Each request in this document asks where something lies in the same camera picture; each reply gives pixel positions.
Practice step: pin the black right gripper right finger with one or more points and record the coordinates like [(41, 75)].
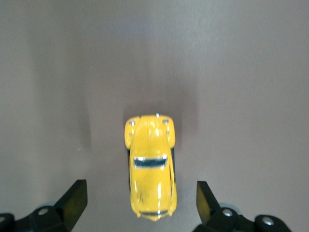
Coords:
[(224, 221)]

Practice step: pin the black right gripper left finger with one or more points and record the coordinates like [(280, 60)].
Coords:
[(60, 217)]

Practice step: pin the yellow toy beetle car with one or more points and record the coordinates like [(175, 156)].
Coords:
[(150, 169)]

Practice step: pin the brown table cover sheet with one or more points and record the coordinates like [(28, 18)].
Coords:
[(154, 60)]

